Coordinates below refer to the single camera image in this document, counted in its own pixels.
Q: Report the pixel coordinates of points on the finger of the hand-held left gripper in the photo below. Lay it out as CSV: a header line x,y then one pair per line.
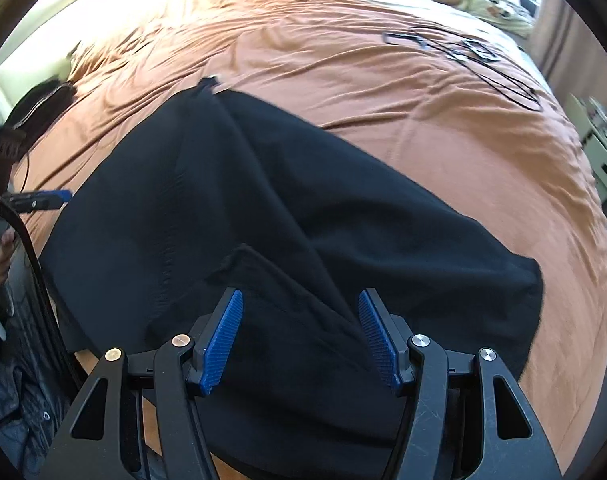
x,y
43,200

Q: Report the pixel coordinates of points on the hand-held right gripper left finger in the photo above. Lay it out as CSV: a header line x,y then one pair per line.
x,y
223,340

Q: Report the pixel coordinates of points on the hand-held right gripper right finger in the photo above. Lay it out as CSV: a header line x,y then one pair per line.
x,y
378,340

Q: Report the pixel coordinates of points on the black pants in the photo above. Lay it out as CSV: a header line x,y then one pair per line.
x,y
233,200

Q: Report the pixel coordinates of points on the folded black garment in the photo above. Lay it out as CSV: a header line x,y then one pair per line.
x,y
43,105

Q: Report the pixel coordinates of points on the dark quilted jacket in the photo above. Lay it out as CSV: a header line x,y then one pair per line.
x,y
18,400

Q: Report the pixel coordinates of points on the orange blanket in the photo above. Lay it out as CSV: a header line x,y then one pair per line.
x,y
433,135

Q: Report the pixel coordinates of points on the white bedside cabinet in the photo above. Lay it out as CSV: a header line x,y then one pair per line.
x,y
598,155

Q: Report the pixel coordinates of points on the bear print pillow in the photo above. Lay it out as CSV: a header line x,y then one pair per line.
x,y
483,5

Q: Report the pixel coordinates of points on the pink curtain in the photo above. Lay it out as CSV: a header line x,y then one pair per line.
x,y
558,35

